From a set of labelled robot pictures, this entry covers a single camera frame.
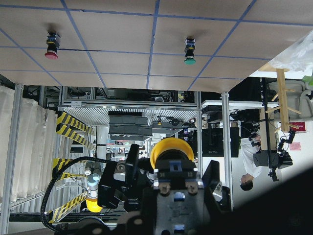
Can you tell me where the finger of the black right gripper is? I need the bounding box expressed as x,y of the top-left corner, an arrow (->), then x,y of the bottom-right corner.
201,160 -> 230,211

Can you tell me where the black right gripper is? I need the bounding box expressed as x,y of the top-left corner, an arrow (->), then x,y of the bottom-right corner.
97,144 -> 147,212

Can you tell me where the yellow push button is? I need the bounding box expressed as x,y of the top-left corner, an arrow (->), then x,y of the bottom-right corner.
150,138 -> 204,235

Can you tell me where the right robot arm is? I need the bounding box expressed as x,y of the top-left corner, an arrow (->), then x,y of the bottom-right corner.
85,138 -> 229,214

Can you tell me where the green push button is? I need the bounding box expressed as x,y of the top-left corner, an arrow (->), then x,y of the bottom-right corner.
184,38 -> 196,65

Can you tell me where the red push button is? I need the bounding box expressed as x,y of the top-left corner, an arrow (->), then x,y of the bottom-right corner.
45,32 -> 60,59

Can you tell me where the person in white shirt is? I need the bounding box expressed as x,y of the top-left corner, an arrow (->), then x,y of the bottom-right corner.
240,138 -> 262,191

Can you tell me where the wooden mug tree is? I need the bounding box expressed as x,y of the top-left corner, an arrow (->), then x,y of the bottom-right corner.
259,63 -> 302,133

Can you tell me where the clear plastic bag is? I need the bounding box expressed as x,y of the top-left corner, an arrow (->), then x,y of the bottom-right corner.
269,31 -> 313,71

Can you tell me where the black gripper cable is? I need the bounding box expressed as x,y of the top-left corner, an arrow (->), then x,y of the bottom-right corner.
40,156 -> 108,233

